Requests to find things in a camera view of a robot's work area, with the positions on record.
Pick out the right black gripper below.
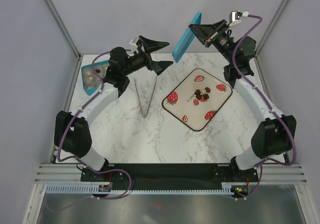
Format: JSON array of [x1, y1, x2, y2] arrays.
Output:
[[189, 19, 236, 65]]

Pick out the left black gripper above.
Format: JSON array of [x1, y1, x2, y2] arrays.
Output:
[[123, 37, 173, 77]]

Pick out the teal box lid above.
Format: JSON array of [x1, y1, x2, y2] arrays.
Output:
[[172, 12, 202, 63]]

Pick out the metal tweezers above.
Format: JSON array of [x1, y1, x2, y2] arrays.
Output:
[[134, 75, 158, 119]]

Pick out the teal chocolate box tray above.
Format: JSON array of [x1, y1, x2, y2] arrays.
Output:
[[81, 60, 109, 96]]

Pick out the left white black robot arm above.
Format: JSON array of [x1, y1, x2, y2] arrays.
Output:
[[53, 35, 173, 181]]

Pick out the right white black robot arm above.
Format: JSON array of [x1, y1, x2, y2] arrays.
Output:
[[188, 20, 297, 182]]

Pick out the heart dark chocolate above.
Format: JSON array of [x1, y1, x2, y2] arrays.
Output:
[[195, 89, 201, 95]]

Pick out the oval dark chocolate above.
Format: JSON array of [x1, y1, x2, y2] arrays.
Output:
[[205, 87, 211, 93]]

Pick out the white cylinder chocolate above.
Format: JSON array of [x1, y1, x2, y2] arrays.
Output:
[[200, 89, 207, 95]]

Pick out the dark faceted chocolate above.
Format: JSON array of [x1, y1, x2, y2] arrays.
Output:
[[196, 95, 202, 101]]

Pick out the dark square chocolate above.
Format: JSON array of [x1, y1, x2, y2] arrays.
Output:
[[203, 94, 210, 100]]

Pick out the strawberry pattern square plate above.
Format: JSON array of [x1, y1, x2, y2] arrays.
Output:
[[162, 68, 233, 132]]

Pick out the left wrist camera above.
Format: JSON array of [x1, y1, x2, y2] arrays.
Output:
[[129, 37, 139, 50]]

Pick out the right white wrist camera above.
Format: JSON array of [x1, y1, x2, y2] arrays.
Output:
[[228, 10, 243, 27]]

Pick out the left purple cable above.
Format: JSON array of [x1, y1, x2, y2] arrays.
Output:
[[57, 49, 132, 162]]

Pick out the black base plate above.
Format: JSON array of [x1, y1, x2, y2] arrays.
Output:
[[79, 162, 261, 191]]

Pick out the slotted grey cable duct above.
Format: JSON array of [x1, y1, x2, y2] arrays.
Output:
[[45, 183, 242, 195]]

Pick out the aluminium frame rail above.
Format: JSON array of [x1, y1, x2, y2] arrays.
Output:
[[35, 163, 83, 184]]

